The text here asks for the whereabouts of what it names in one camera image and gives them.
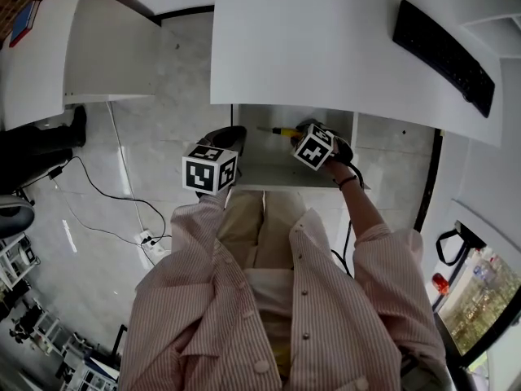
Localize white shelf cart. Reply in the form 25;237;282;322
0;233;42;293
7;297;123;391

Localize beige trousers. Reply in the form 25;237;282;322
217;189;311;271

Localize white drawer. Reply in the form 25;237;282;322
230;103;373;192

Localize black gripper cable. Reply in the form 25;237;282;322
330;161;366;279

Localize person's left forearm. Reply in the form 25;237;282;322
169;186;234;256

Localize black keyboard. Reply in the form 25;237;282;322
392;0;497;119

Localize blue and red book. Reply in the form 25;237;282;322
8;0;42;49

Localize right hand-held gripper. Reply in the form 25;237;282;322
291;118;356;172

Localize black strap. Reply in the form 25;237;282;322
436;229;470;267

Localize yellow screwdriver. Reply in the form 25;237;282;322
256;125;303;139

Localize white power strip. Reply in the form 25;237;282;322
134;229;173;257

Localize white power cable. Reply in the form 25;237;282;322
105;101;148;235

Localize grey office chair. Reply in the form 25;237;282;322
0;195;36;240

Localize black power cable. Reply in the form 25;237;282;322
47;155;173;248

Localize white desk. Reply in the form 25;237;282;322
0;0;163;131
208;0;521;151

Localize person's right forearm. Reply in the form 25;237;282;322
324;157;392;244

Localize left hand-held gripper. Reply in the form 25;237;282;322
181;125;248;197

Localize striped pink shirt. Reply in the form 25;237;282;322
120;189;458;391

